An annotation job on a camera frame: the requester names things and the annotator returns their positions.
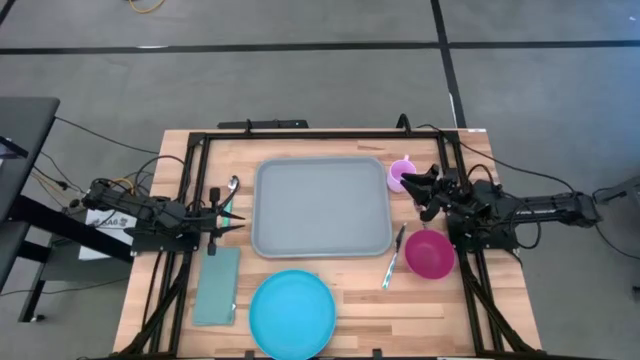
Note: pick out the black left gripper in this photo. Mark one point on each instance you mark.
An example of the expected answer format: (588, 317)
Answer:
(214, 222)

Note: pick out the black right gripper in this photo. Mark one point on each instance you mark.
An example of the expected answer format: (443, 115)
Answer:
(450, 192)

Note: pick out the lilac plastic mug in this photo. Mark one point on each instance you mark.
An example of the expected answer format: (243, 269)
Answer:
(397, 175)

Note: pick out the teal napkin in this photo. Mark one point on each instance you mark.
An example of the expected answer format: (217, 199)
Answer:
(216, 287)

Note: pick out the magenta bowl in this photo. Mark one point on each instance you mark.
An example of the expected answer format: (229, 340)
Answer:
(430, 255)

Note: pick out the blue round plate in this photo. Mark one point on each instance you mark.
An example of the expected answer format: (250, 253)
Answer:
(292, 315)

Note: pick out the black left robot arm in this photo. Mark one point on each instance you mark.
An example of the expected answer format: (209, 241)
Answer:
(150, 212)

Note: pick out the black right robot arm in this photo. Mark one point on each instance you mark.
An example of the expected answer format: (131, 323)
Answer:
(545, 206)

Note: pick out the grey plastic tray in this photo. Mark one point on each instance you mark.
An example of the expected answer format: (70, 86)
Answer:
(320, 207)

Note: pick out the black power strip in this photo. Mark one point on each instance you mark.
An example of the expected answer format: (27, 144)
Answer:
(262, 124)

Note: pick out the white paper sheet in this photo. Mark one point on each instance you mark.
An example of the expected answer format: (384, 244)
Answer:
(102, 235)

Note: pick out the black stand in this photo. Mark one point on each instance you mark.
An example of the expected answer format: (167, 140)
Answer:
(620, 190)

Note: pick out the black desk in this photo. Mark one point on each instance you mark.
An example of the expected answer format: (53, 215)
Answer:
(22, 145)

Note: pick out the black metal table frame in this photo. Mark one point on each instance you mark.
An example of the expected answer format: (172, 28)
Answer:
(320, 135)

